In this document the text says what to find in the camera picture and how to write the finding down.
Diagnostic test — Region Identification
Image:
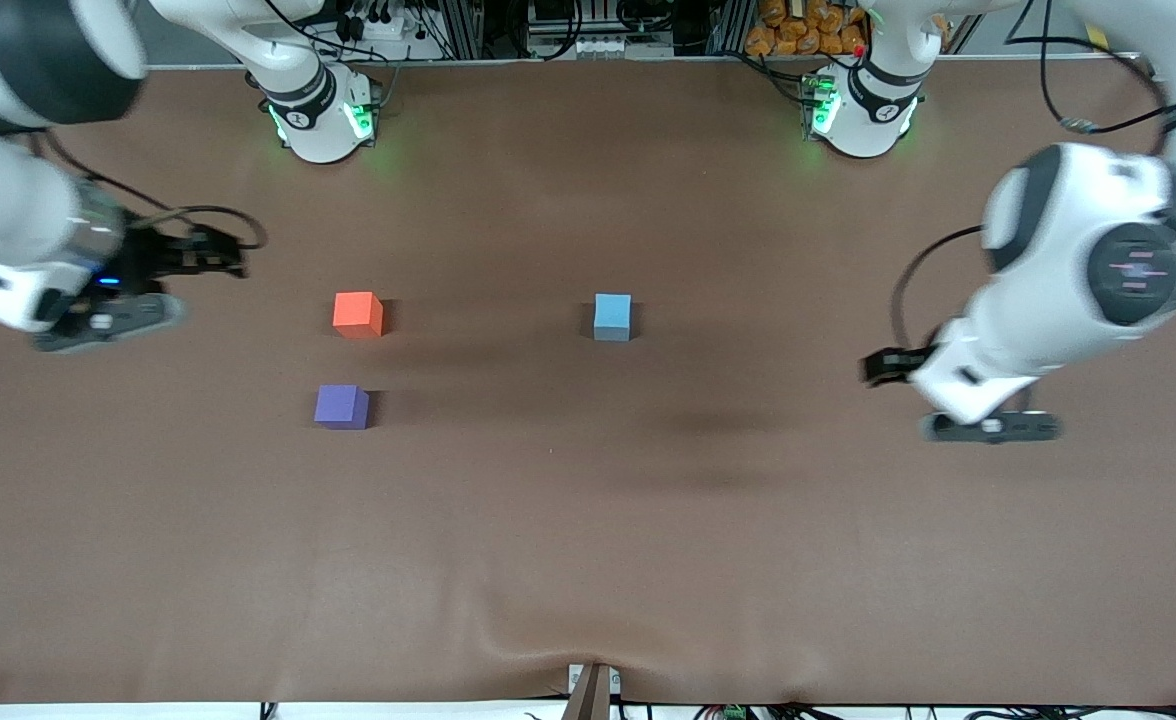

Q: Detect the light blue foam block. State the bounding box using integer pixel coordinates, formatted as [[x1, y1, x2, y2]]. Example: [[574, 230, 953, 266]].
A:
[[593, 293, 633, 343]]

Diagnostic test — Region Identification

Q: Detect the orange foam block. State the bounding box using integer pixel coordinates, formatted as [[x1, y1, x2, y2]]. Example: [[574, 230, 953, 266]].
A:
[[332, 291, 385, 340]]

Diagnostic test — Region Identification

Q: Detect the purple foam block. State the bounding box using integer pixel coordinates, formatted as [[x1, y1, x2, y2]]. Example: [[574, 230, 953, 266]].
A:
[[313, 384, 371, 431]]

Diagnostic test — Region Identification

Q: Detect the white power strip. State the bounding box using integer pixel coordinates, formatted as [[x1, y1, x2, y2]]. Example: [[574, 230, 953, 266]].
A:
[[340, 8, 407, 43]]

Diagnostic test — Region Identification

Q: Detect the brown table mat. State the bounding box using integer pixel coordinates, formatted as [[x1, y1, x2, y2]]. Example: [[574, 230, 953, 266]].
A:
[[0, 55, 1176, 706]]

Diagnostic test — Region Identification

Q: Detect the orange snack packets pile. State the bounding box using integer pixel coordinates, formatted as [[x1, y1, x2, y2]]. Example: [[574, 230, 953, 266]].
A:
[[745, 0, 869, 58]]

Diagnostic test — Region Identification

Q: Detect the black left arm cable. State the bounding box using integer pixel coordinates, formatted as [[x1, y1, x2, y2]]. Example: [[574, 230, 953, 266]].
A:
[[891, 0, 1174, 351]]

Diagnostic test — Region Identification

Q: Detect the brown table clamp bracket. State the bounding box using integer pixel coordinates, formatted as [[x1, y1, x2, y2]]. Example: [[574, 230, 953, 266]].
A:
[[566, 662, 621, 720]]

